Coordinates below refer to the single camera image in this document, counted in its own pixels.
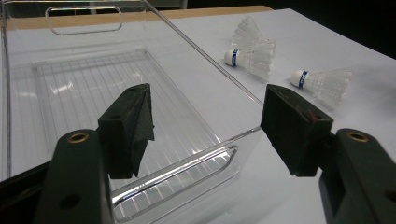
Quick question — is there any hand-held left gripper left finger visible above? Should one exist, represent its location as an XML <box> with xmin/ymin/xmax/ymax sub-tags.
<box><xmin>97</xmin><ymin>83</ymin><xmax>156</xmax><ymax>180</ymax></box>

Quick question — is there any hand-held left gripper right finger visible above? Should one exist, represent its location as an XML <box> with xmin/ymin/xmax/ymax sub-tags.
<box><xmin>260</xmin><ymin>83</ymin><xmax>334</xmax><ymax>177</ymax></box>

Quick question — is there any white plastic shuttlecock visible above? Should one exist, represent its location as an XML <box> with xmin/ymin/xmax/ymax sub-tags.
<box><xmin>290</xmin><ymin>68</ymin><xmax>354</xmax><ymax>108</ymax></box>
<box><xmin>230</xmin><ymin>16</ymin><xmax>276</xmax><ymax>50</ymax></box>
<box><xmin>223</xmin><ymin>39</ymin><xmax>276</xmax><ymax>81</ymax></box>

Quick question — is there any clear plastic bin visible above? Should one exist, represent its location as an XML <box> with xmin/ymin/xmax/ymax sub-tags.
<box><xmin>0</xmin><ymin>0</ymin><xmax>264</xmax><ymax>224</ymax></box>

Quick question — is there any wooden table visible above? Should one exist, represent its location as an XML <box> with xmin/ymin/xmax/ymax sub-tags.
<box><xmin>6</xmin><ymin>5</ymin><xmax>274</xmax><ymax>31</ymax></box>

